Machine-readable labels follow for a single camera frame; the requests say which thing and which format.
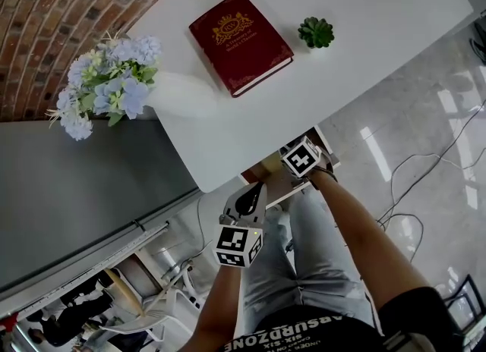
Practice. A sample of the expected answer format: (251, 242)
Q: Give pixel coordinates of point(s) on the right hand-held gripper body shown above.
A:
(302, 159)

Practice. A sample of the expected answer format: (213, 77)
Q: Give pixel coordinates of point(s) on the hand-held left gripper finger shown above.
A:
(231, 206)
(262, 206)

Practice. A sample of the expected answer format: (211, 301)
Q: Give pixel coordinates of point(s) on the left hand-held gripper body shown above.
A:
(231, 244)

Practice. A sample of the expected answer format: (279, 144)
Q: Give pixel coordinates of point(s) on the wooden drawer with white front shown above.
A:
(279, 187)

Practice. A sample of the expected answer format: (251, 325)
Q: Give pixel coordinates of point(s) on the person's left forearm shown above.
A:
(216, 305)

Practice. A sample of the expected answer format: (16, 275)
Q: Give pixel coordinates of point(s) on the person's right forearm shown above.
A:
(353, 229)

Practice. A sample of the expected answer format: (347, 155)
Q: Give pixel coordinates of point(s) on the person's light grey jeans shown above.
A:
(303, 259)

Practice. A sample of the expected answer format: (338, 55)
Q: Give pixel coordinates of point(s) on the white plastic chair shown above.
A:
(178, 305)

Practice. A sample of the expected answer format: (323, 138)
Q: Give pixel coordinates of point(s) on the white desk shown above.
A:
(341, 77)

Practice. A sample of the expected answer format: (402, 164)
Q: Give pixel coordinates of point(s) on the wooden chair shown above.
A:
(121, 290)

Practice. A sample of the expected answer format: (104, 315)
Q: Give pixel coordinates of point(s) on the person's black printed t-shirt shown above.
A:
(322, 331)

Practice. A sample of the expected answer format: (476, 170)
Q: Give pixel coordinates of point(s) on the small green succulent plant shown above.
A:
(315, 32)

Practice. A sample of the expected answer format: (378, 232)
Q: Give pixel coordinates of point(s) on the dark red hardcover book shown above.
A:
(239, 47)

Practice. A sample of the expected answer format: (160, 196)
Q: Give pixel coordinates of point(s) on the grey refrigerator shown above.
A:
(76, 191)

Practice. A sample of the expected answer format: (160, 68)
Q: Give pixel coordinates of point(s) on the pale blue flower bouquet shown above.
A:
(114, 88)

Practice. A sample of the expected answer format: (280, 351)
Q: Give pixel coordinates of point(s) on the black clothing pile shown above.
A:
(68, 324)

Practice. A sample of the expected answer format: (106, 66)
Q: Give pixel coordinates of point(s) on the black metal frame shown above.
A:
(465, 305)

